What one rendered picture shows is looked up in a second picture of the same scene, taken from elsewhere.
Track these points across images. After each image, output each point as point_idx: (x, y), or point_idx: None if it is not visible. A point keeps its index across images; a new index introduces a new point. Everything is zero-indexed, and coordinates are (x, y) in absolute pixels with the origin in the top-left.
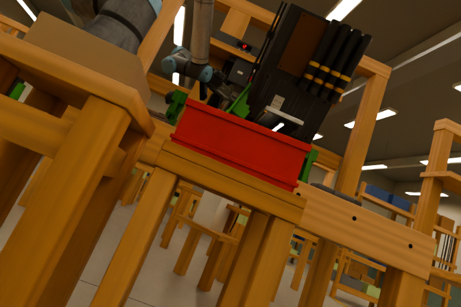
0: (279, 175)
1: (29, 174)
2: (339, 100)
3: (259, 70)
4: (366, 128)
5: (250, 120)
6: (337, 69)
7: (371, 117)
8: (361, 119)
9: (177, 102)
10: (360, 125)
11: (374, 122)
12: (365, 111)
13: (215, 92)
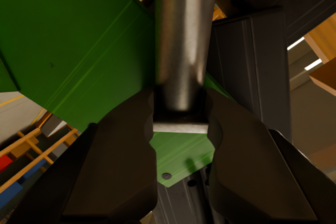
0: None
1: None
2: (310, 77)
3: (164, 219)
4: (305, 35)
5: None
6: None
7: (316, 50)
8: (320, 43)
9: None
10: (310, 36)
11: (310, 45)
12: (325, 56)
13: (45, 207)
